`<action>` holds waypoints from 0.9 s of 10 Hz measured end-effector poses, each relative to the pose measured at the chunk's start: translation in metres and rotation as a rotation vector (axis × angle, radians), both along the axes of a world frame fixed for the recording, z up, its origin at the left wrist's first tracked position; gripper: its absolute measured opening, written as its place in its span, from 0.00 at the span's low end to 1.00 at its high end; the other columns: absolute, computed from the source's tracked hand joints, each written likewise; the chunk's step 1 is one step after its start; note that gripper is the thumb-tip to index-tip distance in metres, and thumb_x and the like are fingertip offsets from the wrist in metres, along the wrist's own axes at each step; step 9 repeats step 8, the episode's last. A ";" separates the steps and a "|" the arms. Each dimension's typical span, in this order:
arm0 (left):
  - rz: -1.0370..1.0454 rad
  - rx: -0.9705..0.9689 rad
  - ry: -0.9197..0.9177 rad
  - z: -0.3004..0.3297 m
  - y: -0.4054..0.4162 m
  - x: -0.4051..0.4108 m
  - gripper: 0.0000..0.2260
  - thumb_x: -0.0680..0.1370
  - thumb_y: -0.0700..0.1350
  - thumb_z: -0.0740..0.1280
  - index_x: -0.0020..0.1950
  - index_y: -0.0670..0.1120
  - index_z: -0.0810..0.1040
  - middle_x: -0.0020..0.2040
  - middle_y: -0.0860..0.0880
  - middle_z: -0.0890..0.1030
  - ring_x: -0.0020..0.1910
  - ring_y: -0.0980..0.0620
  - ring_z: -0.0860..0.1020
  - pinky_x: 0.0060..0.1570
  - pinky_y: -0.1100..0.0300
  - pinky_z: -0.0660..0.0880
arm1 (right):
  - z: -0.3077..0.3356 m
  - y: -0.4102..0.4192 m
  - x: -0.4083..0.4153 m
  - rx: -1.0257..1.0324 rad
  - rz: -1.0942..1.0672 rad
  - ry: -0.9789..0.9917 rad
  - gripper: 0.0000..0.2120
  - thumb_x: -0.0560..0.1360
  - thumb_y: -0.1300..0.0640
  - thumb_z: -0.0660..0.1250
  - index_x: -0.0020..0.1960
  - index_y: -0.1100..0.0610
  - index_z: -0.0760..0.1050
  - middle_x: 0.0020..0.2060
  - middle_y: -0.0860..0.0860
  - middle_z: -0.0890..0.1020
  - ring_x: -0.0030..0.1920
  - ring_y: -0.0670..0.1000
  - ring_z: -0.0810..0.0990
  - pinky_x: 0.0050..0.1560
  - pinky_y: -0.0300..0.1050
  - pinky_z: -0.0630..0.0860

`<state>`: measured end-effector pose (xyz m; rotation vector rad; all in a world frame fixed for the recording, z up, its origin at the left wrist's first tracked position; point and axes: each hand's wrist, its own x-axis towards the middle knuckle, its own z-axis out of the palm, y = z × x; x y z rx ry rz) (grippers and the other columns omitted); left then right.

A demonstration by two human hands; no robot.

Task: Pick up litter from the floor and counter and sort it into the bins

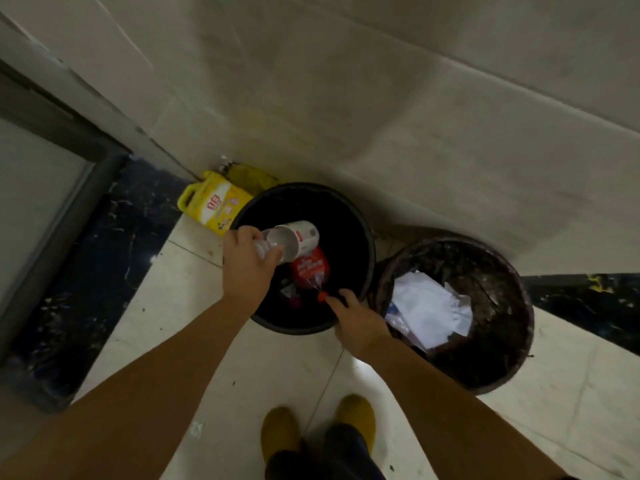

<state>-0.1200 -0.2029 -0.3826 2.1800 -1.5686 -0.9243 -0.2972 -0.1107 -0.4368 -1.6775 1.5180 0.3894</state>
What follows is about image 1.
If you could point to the person's right hand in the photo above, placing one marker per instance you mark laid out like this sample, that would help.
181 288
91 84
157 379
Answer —
359 327

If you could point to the person's left hand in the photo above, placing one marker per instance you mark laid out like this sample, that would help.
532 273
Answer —
247 274

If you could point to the bottle with orange mark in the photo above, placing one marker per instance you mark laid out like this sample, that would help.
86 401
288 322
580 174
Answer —
295 239

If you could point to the red blue labelled plastic bottle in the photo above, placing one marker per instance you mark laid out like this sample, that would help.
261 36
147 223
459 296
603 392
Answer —
310 269

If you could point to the white tissue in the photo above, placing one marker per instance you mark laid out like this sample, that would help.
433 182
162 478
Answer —
425 307

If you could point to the pink bin with black bag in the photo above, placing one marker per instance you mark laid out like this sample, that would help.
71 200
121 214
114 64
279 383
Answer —
500 304

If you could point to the person's left forearm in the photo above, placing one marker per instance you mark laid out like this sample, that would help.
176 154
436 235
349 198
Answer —
135 394

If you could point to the person's right forearm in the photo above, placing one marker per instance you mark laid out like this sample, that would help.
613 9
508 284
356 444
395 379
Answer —
450 414

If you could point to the person's yellow right shoe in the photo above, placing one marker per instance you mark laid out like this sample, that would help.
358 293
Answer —
356 419

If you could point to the person's yellow shoe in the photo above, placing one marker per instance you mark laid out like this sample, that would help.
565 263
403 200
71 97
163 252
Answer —
280 432
356 419

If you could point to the person's grey trousers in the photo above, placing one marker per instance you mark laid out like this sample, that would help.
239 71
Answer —
345 454

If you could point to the person's yellow left shoe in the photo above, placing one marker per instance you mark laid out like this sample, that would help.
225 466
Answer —
280 432

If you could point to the yellow detergent pouch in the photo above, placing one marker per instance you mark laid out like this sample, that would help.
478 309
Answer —
215 204

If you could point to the olive yellow bag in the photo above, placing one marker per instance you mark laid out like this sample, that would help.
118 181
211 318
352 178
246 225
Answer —
255 177

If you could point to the black marble threshold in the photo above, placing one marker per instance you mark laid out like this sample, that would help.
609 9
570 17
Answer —
580 304
90 284

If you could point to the grey framed door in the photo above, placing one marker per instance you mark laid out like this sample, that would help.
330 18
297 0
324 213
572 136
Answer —
40 194

